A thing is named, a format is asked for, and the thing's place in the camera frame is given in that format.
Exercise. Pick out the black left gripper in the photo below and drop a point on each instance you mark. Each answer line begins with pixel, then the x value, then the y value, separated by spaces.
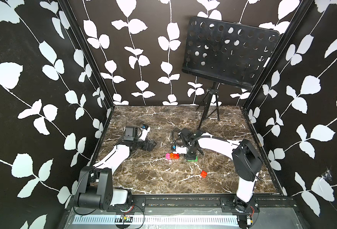
pixel 150 146

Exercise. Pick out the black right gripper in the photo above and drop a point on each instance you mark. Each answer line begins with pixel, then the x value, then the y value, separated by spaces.
pixel 189 157

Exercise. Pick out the green lego brick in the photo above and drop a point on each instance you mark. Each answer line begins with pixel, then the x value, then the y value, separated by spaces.
pixel 193 160

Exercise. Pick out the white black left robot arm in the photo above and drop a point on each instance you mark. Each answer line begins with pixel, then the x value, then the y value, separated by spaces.
pixel 95 184

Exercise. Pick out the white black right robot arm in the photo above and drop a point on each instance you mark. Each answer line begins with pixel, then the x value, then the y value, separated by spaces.
pixel 246 159

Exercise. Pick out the red lego brick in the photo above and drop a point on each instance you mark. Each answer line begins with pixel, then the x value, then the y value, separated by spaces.
pixel 203 174

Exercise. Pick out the black music stand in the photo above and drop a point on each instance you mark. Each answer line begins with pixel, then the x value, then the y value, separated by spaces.
pixel 226 53

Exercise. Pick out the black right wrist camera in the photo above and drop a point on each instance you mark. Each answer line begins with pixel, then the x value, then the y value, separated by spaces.
pixel 187 137

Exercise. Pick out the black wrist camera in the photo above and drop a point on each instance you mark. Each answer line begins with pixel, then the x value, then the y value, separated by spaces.
pixel 131 134
pixel 187 137

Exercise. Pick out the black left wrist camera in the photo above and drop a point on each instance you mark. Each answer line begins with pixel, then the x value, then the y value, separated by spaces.
pixel 131 134

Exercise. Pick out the black mounting rail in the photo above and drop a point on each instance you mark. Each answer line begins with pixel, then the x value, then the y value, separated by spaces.
pixel 227 203

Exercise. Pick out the white perforated cable duct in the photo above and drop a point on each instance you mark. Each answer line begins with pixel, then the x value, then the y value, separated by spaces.
pixel 228 220

